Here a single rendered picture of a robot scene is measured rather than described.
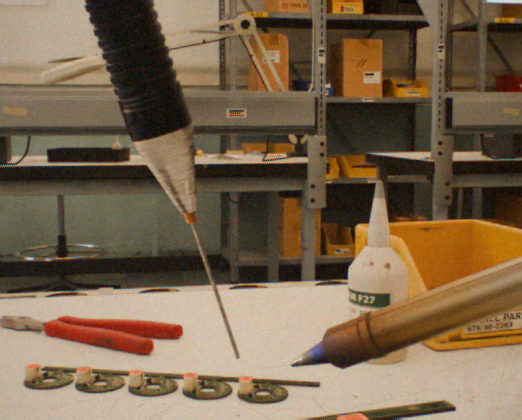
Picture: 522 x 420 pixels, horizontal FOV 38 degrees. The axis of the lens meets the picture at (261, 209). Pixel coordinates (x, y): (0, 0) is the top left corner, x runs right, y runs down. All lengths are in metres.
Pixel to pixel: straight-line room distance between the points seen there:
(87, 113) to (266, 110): 0.56
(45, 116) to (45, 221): 2.21
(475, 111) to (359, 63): 1.74
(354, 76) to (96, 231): 1.72
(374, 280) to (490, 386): 0.08
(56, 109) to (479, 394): 2.11
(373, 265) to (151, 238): 4.18
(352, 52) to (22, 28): 1.84
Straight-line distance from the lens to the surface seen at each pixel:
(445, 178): 2.68
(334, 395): 0.39
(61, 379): 0.42
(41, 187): 2.50
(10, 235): 4.62
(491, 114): 2.71
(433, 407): 0.20
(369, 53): 4.36
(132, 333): 0.49
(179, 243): 4.61
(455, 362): 0.45
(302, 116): 2.48
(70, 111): 2.42
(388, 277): 0.42
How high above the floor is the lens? 0.88
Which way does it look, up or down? 7 degrees down
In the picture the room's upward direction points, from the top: straight up
